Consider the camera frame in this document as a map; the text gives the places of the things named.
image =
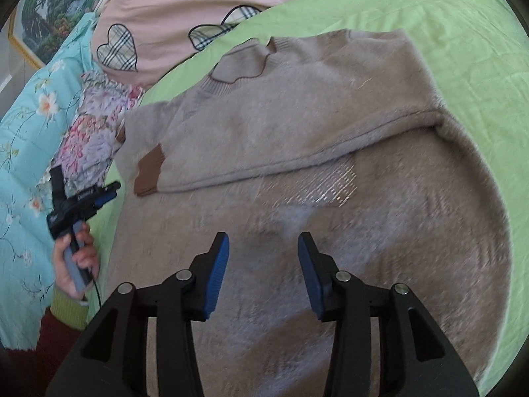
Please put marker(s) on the framed landscape painting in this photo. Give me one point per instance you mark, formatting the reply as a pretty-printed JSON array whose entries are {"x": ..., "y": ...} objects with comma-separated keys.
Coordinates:
[{"x": 38, "y": 28}]

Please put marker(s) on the green bed sheet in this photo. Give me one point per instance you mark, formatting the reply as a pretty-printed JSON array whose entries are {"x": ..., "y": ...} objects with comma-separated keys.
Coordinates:
[{"x": 467, "y": 62}]

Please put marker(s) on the beige knit sweater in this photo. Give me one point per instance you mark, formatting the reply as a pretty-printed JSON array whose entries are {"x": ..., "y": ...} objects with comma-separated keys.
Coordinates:
[{"x": 343, "y": 135}]

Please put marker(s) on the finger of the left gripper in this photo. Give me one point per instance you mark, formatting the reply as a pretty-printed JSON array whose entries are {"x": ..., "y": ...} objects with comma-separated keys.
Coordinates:
[
  {"x": 112, "y": 187},
  {"x": 100, "y": 200}
]

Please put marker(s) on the light blue floral quilt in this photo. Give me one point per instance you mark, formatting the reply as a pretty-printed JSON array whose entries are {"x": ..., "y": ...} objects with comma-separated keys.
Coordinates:
[{"x": 31, "y": 132}]

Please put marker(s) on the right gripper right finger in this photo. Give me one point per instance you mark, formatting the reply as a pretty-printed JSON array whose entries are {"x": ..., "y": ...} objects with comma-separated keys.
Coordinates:
[{"x": 416, "y": 358}]

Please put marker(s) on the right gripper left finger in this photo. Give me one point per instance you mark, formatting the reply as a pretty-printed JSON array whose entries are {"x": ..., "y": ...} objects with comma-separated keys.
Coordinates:
[{"x": 109, "y": 358}]

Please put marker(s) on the pink heart-pattern duvet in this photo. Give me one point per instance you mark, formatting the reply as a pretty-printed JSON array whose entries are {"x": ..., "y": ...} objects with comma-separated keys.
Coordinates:
[{"x": 138, "y": 41}]

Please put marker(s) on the left forearm red sleeve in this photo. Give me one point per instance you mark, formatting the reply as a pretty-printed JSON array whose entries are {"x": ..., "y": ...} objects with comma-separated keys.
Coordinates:
[{"x": 29, "y": 372}]

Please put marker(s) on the person's left hand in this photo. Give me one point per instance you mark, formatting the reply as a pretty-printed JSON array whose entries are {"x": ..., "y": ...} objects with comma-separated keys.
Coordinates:
[{"x": 76, "y": 262}]

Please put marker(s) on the floral ruffled pillow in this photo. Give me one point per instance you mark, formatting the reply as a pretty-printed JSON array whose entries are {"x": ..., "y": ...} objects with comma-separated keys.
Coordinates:
[{"x": 90, "y": 143}]

